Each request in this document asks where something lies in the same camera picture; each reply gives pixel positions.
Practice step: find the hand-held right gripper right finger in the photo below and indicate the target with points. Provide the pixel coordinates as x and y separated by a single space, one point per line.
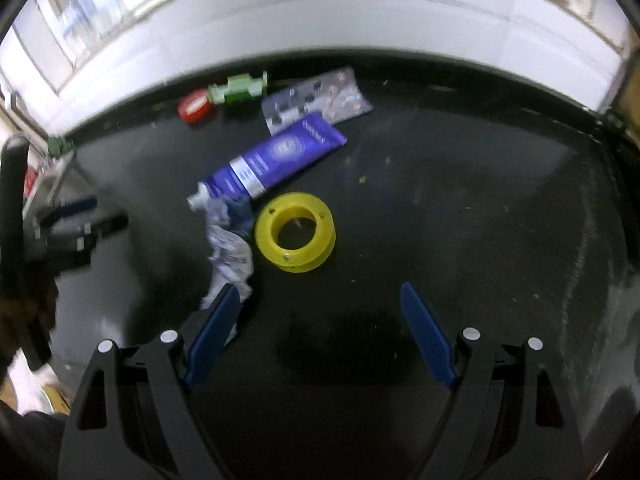
430 335

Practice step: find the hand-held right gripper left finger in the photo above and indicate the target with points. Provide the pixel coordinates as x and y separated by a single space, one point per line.
215 330

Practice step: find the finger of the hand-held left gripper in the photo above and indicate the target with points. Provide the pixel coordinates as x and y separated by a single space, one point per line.
105 225
75 207

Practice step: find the long white wrapper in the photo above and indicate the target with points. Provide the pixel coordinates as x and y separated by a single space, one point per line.
227 252

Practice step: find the stainless steel sink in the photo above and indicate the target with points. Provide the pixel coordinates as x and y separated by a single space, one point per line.
50 185

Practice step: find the black curved bar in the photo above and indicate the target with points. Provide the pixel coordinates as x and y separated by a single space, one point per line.
12 240

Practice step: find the red patterned cloth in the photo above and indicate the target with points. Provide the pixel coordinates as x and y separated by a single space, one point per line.
30 180

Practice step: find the green cloth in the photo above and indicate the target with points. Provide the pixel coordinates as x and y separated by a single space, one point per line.
60 145

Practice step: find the yellow plastic spool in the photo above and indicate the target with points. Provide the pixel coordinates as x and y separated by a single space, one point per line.
295 232

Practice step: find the white plastic bag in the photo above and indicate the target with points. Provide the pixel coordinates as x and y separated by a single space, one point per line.
32 385

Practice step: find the red round lid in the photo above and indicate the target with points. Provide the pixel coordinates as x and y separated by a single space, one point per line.
196 106

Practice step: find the purple squeeze tube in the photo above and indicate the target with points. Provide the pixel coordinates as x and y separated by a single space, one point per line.
277 157

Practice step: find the light green plastic piece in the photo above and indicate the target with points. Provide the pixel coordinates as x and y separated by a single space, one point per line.
239 91

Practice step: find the window with metal grille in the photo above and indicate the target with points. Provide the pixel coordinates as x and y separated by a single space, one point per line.
115 5

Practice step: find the silver pill blister pack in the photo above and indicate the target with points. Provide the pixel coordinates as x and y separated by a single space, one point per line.
317 100

